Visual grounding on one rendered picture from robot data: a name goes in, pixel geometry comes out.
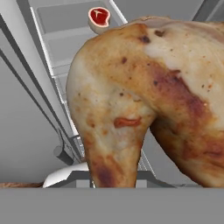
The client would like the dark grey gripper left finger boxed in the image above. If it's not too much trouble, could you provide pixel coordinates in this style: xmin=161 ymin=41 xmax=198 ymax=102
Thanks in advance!
xmin=48 ymin=170 xmax=96 ymax=188

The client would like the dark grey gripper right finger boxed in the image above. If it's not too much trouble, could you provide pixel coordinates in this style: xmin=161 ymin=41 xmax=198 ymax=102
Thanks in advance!
xmin=135 ymin=170 xmax=177 ymax=188

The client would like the roasted chicken drumstick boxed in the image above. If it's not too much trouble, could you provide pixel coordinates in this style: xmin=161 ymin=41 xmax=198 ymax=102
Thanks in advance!
xmin=66 ymin=16 xmax=224 ymax=188

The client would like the grey fridge rack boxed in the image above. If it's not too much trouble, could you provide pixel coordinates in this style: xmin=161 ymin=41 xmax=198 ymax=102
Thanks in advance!
xmin=30 ymin=0 xmax=129 ymax=77

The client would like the white rounded object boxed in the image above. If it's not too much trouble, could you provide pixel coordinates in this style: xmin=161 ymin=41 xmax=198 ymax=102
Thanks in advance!
xmin=42 ymin=161 xmax=90 ymax=188

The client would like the raw red steak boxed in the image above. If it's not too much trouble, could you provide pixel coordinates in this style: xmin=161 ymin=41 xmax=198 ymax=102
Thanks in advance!
xmin=87 ymin=6 xmax=111 ymax=35

